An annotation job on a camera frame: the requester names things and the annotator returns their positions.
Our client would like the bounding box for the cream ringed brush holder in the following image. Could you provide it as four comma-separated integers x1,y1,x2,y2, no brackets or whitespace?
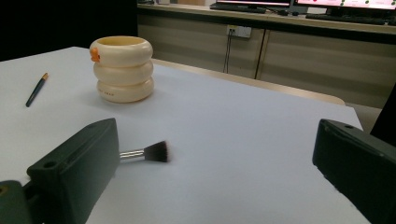
89,35,155,104

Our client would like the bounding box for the thin black gold brush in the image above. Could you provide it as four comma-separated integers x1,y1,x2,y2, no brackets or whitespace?
25,72,50,108

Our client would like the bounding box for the black cable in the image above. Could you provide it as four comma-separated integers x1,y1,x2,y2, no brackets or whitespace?
226,29,234,75
222,29,232,73

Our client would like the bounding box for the black curtain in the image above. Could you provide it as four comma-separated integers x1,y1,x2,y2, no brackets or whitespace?
370,83,396,147
0,0,138,63

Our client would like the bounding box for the black bristle makeup brush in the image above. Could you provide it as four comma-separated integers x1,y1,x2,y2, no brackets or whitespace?
119,140,170,163

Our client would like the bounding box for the wooden table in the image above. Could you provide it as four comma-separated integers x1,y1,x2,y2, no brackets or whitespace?
152,58,347,106

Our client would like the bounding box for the white wall socket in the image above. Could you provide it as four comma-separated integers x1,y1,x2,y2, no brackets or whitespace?
226,24,252,39

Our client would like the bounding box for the long beige desk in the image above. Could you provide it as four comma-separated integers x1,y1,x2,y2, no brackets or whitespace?
136,3,396,110

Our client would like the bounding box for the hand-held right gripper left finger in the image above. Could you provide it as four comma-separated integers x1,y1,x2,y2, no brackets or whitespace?
26,118,121,224

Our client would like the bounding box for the white table mat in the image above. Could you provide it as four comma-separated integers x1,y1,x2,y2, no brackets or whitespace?
0,46,372,224

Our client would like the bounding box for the black computer monitor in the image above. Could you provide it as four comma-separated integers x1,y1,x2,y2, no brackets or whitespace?
214,0,292,7
293,0,396,11

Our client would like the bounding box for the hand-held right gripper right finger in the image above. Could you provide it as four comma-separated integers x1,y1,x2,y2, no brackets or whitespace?
312,119,396,224

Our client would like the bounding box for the black keyboard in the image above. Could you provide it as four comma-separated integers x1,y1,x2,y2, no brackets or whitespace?
209,3,267,14
305,12,387,26

